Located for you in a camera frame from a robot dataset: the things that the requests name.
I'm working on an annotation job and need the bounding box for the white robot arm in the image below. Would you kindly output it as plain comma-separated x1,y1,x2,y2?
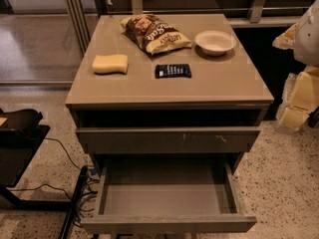
272,0,319,133

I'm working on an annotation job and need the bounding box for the grey drawer cabinet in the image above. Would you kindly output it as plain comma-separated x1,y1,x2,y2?
66,16,273,168

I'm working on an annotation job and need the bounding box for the top grey drawer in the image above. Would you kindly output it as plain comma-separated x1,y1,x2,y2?
76,126,260,154

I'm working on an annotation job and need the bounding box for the white paper bowl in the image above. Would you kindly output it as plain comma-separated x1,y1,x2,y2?
195,31,236,56

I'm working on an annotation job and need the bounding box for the dark snack bar packet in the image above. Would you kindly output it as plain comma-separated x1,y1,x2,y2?
155,64,191,79

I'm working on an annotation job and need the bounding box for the brown chip bag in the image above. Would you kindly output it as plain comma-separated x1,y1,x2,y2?
121,14,191,55

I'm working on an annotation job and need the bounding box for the yellow sponge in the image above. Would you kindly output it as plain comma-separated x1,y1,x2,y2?
92,54,128,74

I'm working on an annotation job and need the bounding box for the black power strip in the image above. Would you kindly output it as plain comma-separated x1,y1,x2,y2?
58,166,88,239

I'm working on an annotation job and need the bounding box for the black side table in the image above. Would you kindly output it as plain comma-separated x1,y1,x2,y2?
0,108,73,212

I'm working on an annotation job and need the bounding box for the metal railing frame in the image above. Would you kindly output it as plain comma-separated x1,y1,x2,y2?
65,0,315,52

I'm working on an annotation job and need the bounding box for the black cable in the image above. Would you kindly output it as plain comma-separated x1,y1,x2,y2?
44,136,83,171

